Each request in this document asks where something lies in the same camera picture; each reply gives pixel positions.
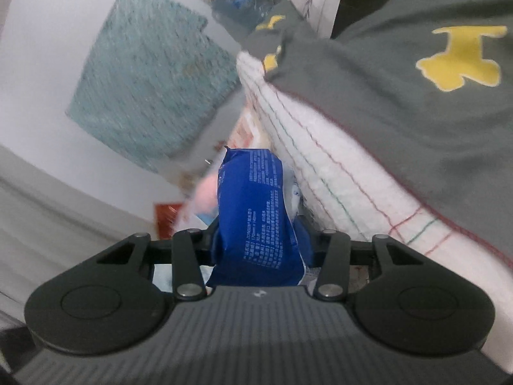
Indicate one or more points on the blue crinkled plastic bag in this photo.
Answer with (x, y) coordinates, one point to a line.
(240, 0)

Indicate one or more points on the teal towel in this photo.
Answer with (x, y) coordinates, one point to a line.
(148, 80)

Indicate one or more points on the white packet with orange print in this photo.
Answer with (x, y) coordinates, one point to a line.
(250, 132)

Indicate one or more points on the white checked cloth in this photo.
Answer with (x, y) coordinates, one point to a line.
(320, 0)

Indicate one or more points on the blue plastic packet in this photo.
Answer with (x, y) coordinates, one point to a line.
(256, 216)

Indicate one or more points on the grey cloth with yellow print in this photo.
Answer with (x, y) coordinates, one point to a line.
(380, 100)

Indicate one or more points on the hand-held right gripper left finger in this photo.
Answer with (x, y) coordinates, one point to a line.
(187, 256)

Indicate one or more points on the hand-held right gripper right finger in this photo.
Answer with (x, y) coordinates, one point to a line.
(332, 256)

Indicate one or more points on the red flat item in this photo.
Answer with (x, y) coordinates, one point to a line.
(164, 220)

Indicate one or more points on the pink soft item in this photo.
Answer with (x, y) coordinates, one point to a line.
(205, 196)

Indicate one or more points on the grey bed sheet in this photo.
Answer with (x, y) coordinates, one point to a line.
(60, 216)

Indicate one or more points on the white towel with coloured stitching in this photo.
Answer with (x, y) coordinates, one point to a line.
(320, 148)

